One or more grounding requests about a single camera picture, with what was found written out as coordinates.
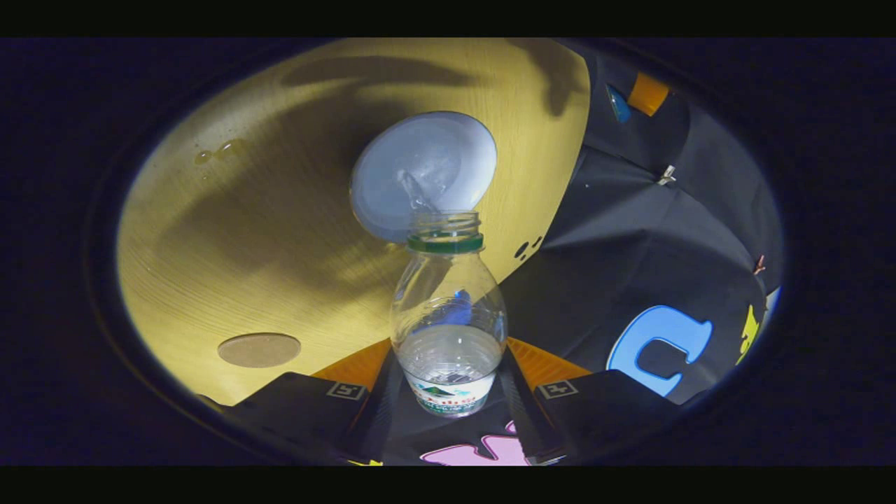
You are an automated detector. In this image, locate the round brown coaster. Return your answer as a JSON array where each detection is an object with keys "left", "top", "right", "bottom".
[{"left": 217, "top": 332, "right": 302, "bottom": 369}]

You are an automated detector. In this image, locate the white-lined teacup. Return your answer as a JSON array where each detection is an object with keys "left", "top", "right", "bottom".
[{"left": 349, "top": 111, "right": 498, "bottom": 244}]

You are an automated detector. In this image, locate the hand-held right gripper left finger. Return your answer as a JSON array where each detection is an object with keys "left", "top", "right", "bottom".
[{"left": 198, "top": 339, "right": 403, "bottom": 463}]

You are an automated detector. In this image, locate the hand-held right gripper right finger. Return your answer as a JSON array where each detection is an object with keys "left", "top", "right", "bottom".
[{"left": 498, "top": 337, "right": 701, "bottom": 463}]

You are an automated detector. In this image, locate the clear plastic water bottle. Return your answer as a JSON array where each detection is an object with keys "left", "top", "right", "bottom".
[{"left": 390, "top": 211, "right": 508, "bottom": 419}]

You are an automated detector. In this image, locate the dark teal teacup lid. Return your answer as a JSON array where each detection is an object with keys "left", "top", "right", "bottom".
[{"left": 606, "top": 84, "right": 632, "bottom": 125}]

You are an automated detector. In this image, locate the black backdrop cloth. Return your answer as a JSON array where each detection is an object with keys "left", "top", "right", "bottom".
[{"left": 346, "top": 38, "right": 785, "bottom": 467}]

